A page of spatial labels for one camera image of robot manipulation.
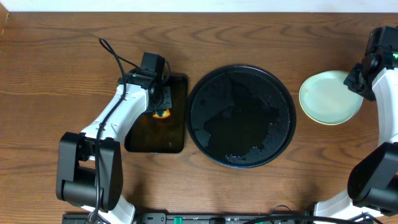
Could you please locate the green and yellow sponge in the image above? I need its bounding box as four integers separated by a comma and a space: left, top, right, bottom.
152, 109, 170, 119

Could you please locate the light blue plate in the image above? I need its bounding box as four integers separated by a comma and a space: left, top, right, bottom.
299, 70, 363, 125

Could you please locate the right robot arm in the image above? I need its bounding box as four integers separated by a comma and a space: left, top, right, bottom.
313, 50, 397, 220

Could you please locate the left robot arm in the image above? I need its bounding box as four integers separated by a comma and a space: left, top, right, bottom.
55, 73, 172, 223

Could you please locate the black rectangular tray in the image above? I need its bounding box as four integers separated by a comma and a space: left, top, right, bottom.
124, 73, 188, 154

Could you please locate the black round tray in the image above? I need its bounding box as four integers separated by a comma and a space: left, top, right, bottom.
186, 65, 297, 169

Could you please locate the left black cable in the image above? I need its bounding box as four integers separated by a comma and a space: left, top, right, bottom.
86, 36, 141, 224

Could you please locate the black cable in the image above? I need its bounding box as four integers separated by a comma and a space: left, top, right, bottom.
242, 204, 386, 224
86, 36, 141, 224

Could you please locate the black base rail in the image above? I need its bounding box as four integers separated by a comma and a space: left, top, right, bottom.
61, 213, 312, 224

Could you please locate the right black cable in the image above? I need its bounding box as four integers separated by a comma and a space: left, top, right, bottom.
242, 204, 386, 224

